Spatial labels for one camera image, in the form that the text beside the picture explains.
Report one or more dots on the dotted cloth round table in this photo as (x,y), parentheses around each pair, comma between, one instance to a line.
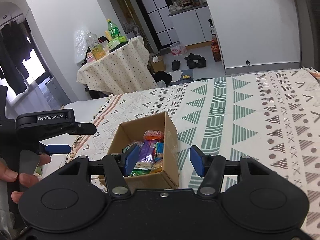
(124,70)

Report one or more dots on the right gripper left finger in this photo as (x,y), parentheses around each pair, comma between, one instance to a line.
(118,166)

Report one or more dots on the red bottle pack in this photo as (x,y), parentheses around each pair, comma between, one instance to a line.
(178,49)

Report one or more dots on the yellow liquid bottle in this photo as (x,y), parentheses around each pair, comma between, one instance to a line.
(94,45)

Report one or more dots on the black slippers pair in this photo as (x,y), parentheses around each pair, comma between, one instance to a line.
(195,61)

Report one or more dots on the dark red bottle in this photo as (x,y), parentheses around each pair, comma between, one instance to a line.
(216,49)

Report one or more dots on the single black slipper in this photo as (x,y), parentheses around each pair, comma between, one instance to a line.
(176,65)

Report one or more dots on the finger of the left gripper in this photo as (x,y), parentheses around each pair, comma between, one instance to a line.
(53,149)

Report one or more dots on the brown cardboard box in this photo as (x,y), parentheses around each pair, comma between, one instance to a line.
(164,173)

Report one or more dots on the orange biscuit packet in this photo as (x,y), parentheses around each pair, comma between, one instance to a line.
(153,135)

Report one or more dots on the dark green snack packet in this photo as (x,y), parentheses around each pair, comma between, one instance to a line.
(139,172)

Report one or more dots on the green cookie packet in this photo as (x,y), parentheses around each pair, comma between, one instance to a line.
(144,165)

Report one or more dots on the green blue snack packet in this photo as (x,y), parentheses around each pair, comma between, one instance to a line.
(158,151)

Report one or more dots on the patterned bed blanket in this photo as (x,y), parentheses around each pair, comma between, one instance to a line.
(272,117)

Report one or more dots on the purple snack packet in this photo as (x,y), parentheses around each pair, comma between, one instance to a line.
(147,150)

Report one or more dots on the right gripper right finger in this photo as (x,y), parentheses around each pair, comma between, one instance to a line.
(209,167)

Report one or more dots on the green soda bottle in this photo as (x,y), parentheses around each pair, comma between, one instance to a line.
(113,30)

